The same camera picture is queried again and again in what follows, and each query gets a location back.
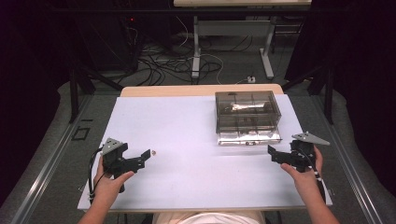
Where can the white power strip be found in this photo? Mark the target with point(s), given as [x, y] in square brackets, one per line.
[251, 79]

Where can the white table mat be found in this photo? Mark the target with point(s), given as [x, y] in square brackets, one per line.
[186, 180]

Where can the white desk with metal legs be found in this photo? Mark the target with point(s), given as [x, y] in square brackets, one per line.
[236, 28]

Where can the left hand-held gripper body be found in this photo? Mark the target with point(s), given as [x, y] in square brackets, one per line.
[112, 157]

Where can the person's right hand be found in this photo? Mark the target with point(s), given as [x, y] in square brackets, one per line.
[308, 182]

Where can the black metal stand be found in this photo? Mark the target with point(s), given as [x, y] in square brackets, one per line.
[327, 93]
[74, 93]

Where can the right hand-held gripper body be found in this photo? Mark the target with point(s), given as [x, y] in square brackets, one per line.
[303, 154]

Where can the transparent grey drawer box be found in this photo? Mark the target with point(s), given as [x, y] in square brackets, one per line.
[247, 116]

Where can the metal floor rail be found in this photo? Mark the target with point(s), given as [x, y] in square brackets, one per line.
[46, 174]
[351, 174]

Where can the person's light shirt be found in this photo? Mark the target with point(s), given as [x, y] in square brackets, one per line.
[208, 218]

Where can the black equipment with red light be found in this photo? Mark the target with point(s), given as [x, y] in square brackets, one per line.
[130, 19]

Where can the person's left hand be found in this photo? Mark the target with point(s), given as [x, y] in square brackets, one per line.
[107, 186]

